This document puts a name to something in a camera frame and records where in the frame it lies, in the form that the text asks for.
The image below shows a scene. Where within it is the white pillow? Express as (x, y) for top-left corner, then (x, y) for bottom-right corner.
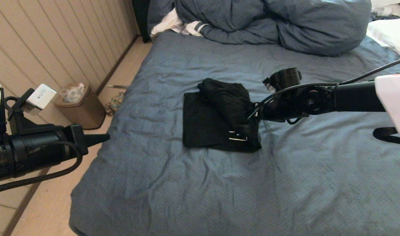
(366, 17), (400, 63)

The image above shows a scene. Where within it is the patterned crumpled cloth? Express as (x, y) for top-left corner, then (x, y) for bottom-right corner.
(105, 92), (126, 116)

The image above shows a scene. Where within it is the crumpled plastic bin bag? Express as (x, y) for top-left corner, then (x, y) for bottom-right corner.
(61, 83), (86, 103)

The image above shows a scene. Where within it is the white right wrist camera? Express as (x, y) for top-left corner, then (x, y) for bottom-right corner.
(263, 77), (276, 94)

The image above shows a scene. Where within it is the black strap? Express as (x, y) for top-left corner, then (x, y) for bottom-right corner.
(373, 127), (400, 145)

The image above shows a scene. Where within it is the blue crumpled duvet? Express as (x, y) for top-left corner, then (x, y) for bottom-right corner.
(148, 0), (371, 57)

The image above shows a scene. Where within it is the white left wrist camera on bracket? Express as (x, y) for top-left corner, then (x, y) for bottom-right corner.
(5, 84), (57, 135)

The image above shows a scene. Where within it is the dark bedside furniture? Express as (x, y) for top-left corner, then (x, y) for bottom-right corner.
(132, 0), (152, 43)

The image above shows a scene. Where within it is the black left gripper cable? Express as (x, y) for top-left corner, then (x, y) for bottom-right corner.
(0, 141), (83, 194)

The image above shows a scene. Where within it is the white striped garment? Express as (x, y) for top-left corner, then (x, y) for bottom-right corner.
(150, 8), (209, 37)

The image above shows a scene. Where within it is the brown trash bin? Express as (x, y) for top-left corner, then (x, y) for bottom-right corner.
(52, 83), (106, 130)

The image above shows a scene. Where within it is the black moon print t-shirt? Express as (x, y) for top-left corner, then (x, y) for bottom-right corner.
(183, 78), (262, 153)

